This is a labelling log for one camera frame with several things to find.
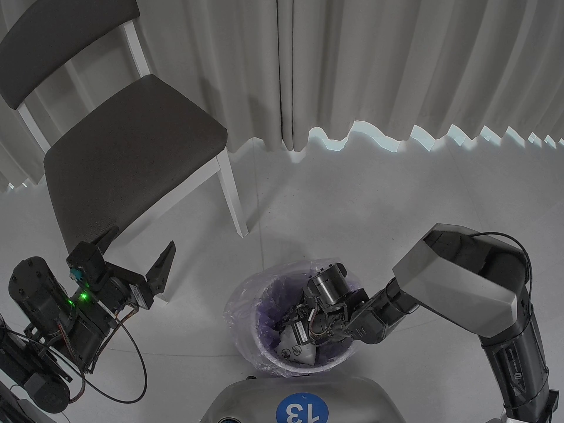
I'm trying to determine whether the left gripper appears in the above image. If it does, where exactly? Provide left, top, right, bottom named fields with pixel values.
left=88, top=226, right=177, bottom=323

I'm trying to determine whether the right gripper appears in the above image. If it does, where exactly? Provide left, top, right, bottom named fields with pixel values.
left=288, top=311, right=329, bottom=348

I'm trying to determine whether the clear printed wrapper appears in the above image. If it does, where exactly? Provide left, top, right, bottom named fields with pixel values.
left=275, top=324, right=319, bottom=365

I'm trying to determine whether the purple plastic bag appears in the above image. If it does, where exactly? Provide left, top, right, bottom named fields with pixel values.
left=224, top=258, right=366, bottom=378

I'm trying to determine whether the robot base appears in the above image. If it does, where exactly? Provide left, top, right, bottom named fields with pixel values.
left=200, top=370, right=408, bottom=423

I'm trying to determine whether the white trash bin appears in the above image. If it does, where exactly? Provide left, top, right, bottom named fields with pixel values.
left=250, top=276, right=357, bottom=374

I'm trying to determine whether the white chair with grey seat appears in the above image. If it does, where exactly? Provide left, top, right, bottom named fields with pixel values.
left=0, top=0, right=248, bottom=304

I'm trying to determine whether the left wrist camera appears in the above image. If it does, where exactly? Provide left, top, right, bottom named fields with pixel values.
left=66, top=241, right=108, bottom=287

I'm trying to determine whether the black cable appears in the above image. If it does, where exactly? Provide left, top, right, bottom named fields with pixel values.
left=73, top=309, right=149, bottom=405
left=471, top=232, right=531, bottom=312

